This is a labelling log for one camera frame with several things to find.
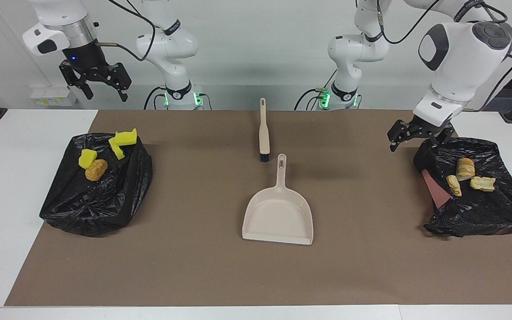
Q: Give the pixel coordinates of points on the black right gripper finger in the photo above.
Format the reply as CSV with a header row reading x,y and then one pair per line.
x,y
71,74
120,79

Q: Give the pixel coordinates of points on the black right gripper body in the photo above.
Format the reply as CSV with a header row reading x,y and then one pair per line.
x,y
85,62

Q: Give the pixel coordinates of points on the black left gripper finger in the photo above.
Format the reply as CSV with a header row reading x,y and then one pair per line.
x,y
445,138
399,132

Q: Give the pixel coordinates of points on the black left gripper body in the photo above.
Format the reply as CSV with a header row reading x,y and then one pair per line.
x,y
427,131

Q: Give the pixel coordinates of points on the golden croissant piece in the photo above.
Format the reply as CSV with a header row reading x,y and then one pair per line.
x,y
454,186
466,170

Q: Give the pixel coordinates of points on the yellow sponge piece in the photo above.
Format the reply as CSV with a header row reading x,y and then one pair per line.
x,y
128,138
88,158

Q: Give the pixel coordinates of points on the pale pastry piece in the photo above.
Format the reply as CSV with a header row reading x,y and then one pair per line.
x,y
482,183

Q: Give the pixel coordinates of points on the yellow sponge with green scourer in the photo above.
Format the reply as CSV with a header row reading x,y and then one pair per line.
x,y
117,147

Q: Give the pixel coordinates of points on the brown bread roll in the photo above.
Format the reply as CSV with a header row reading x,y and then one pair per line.
x,y
96,170

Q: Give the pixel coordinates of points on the beige hand brush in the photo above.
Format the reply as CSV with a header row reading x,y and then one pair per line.
x,y
264,138

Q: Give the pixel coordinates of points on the beige plastic dustpan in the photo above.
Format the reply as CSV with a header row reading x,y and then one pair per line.
x,y
278,213

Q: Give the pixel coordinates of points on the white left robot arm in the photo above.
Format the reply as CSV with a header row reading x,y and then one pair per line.
x,y
460,58

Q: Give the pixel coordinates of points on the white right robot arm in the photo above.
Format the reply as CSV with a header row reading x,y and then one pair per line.
x,y
171,44

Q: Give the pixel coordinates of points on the pink plastic bin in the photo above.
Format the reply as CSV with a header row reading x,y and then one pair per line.
x,y
434,191

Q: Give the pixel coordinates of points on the black trash bag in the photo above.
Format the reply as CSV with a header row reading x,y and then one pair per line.
x,y
482,213
91,209

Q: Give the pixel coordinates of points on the white electrical outlet box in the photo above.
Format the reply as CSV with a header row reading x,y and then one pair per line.
x,y
54,97

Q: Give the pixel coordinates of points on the brown table mat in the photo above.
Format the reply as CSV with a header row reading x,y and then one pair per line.
x,y
194,275

